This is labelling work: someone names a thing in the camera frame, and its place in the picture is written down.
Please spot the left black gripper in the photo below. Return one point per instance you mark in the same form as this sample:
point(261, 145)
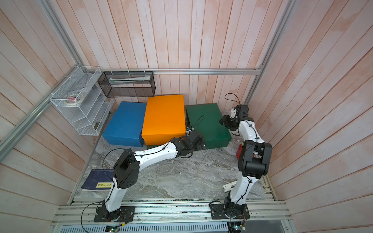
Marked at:
point(200, 147)

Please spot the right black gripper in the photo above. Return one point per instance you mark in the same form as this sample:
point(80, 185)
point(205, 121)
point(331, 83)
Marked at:
point(225, 121)

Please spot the orange shoebox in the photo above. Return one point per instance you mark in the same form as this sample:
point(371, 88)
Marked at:
point(164, 119)

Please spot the blue shoebox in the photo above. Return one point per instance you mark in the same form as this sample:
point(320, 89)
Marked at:
point(125, 127)

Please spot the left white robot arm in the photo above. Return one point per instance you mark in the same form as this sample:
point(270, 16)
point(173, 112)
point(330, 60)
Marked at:
point(131, 163)

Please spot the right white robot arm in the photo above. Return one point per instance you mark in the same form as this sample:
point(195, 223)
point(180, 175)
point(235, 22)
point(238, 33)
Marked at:
point(254, 162)

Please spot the red pen cup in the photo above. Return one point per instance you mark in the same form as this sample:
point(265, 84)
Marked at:
point(239, 151)

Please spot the white stapler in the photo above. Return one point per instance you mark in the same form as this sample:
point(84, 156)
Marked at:
point(229, 186)

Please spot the dark blue notebook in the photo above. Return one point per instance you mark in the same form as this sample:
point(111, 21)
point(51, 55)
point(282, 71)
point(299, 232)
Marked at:
point(98, 180)

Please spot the paper in mesh basket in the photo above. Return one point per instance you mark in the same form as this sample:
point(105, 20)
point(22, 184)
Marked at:
point(131, 80)

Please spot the tape roll in shelf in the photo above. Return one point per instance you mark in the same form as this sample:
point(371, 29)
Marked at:
point(73, 99)

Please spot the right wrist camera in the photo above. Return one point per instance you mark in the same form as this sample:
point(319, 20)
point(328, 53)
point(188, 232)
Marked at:
point(233, 113)

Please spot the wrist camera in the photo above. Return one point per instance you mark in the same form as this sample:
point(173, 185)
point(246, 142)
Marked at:
point(233, 113)
point(189, 129)

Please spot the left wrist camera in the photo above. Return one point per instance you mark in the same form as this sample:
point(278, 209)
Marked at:
point(189, 129)

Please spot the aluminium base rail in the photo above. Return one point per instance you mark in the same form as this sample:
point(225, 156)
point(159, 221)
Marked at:
point(171, 216)

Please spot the black mesh wall basket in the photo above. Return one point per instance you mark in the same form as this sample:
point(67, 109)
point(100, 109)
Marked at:
point(126, 90)

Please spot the white wire wall shelf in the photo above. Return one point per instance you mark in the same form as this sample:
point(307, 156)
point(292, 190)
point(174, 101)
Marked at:
point(89, 117)

